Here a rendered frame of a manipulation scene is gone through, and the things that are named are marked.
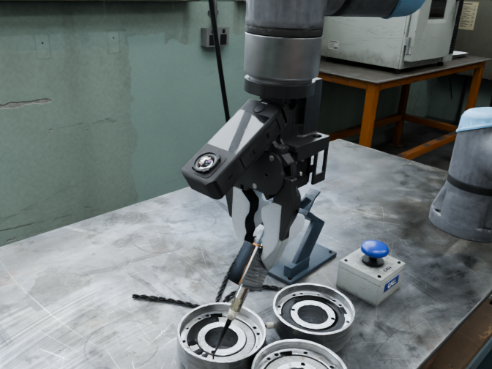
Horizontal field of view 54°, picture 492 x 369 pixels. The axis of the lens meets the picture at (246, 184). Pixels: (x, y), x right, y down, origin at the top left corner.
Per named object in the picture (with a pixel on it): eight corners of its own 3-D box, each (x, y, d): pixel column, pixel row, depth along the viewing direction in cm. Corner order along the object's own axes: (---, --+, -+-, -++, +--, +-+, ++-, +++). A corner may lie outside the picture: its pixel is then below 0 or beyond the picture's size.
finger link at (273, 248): (312, 261, 57) (314, 187, 54) (280, 282, 53) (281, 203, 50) (291, 253, 59) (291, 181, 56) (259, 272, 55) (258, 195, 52)
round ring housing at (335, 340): (332, 303, 70) (335, 279, 68) (364, 355, 60) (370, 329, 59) (261, 311, 67) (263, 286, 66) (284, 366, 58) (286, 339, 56)
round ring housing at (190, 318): (273, 384, 55) (276, 356, 54) (180, 396, 53) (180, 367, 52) (253, 324, 65) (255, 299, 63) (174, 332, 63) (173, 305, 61)
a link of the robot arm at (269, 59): (291, 40, 42) (224, 30, 47) (286, 92, 44) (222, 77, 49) (337, 36, 47) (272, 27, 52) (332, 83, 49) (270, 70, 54)
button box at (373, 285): (376, 307, 69) (381, 278, 67) (335, 285, 74) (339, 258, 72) (404, 285, 75) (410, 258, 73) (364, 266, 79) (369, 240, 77)
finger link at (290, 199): (300, 240, 51) (302, 160, 48) (291, 245, 50) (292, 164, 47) (266, 228, 54) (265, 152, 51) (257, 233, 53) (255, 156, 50)
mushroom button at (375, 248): (375, 284, 70) (380, 254, 68) (351, 271, 73) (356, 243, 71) (389, 274, 73) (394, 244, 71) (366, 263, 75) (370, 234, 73)
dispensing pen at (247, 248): (192, 348, 54) (256, 210, 55) (214, 350, 57) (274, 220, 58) (206, 359, 52) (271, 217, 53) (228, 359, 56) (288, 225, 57)
